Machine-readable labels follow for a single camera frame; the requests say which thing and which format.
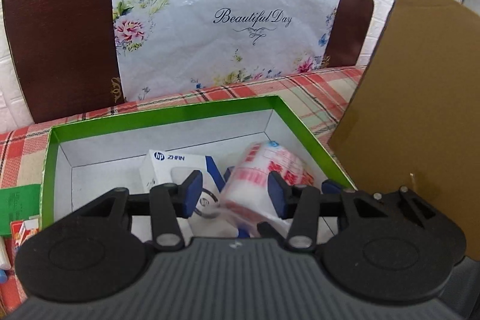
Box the small green box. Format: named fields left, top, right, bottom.
left=0, top=184, right=41, bottom=236

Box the plaid bed blanket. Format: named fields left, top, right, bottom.
left=0, top=65, right=367, bottom=313

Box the dragon playing card box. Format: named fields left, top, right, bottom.
left=10, top=215, right=41, bottom=255

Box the cotton pads plastic bag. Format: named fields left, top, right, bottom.
left=219, top=141, right=314, bottom=235

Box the white bottle blue cap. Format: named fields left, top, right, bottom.
left=0, top=251, right=11, bottom=284

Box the brown cardboard sheet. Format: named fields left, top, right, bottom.
left=329, top=0, right=479, bottom=259

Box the green cardboard box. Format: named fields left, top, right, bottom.
left=40, top=96, right=352, bottom=227

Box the brown leather headboard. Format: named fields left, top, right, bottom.
left=2, top=0, right=374, bottom=122

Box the floral white pillow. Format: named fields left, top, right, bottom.
left=112, top=0, right=340, bottom=101

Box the white HP box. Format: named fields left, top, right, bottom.
left=139, top=150, right=230, bottom=236

